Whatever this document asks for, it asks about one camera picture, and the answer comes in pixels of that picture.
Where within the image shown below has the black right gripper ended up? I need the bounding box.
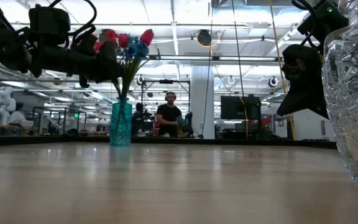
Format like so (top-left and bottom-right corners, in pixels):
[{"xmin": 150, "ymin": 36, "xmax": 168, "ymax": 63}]
[{"xmin": 277, "ymin": 44, "xmax": 329, "ymax": 119}]

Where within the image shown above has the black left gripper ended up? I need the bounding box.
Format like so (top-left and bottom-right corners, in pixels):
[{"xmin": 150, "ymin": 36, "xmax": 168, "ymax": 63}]
[{"xmin": 29, "ymin": 42, "xmax": 124, "ymax": 88}]

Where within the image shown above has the red poppy flower bunch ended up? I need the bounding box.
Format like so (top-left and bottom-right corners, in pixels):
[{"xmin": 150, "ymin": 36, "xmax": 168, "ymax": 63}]
[{"xmin": 93, "ymin": 28, "xmax": 119, "ymax": 55}]

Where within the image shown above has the clear cut-glass vase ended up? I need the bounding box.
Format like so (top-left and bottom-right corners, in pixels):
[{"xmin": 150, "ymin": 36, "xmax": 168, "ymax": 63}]
[{"xmin": 321, "ymin": 0, "xmax": 358, "ymax": 196}]

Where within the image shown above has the teal glass vase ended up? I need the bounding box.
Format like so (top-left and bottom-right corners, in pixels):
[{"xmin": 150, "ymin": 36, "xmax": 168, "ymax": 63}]
[{"xmin": 109, "ymin": 98, "xmax": 133, "ymax": 147}]

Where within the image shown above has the blue artificial flower bunch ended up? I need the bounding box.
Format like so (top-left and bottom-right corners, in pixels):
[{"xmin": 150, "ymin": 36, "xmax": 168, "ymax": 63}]
[{"xmin": 113, "ymin": 35, "xmax": 160, "ymax": 100}]

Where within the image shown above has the black monitor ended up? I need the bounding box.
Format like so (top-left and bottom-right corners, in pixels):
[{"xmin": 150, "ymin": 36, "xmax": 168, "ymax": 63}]
[{"xmin": 220, "ymin": 95, "xmax": 262, "ymax": 121}]

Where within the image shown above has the person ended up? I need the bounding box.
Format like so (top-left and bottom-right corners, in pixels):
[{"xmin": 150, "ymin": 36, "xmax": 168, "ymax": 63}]
[
  {"xmin": 9, "ymin": 102, "xmax": 34, "ymax": 129},
  {"xmin": 155, "ymin": 91, "xmax": 183, "ymax": 138}
]

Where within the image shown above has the white column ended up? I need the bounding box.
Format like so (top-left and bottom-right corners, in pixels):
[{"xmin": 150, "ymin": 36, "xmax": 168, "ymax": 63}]
[{"xmin": 190, "ymin": 65, "xmax": 216, "ymax": 140}]

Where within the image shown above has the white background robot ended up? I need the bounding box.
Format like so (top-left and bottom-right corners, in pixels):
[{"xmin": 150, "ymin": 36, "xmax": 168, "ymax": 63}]
[{"xmin": 0, "ymin": 86, "xmax": 17, "ymax": 127}]

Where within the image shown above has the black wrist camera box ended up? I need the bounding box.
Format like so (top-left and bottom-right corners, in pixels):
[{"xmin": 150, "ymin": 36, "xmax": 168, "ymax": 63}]
[{"xmin": 28, "ymin": 3, "xmax": 71, "ymax": 47}]

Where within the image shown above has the yellow cable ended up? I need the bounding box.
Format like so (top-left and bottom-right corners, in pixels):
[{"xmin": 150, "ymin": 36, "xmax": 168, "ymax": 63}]
[{"xmin": 268, "ymin": 0, "xmax": 295, "ymax": 141}]

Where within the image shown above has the black hanging cable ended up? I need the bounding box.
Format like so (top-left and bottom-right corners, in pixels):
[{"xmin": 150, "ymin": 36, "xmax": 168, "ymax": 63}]
[{"xmin": 231, "ymin": 0, "xmax": 249, "ymax": 139}]

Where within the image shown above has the black table frame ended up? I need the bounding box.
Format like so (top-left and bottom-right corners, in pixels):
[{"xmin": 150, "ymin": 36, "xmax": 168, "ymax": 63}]
[{"xmin": 0, "ymin": 134, "xmax": 337, "ymax": 149}]

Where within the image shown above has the black ceiling cable reel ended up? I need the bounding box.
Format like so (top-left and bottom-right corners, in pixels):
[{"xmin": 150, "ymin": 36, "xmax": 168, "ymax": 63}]
[{"xmin": 196, "ymin": 29, "xmax": 213, "ymax": 47}]

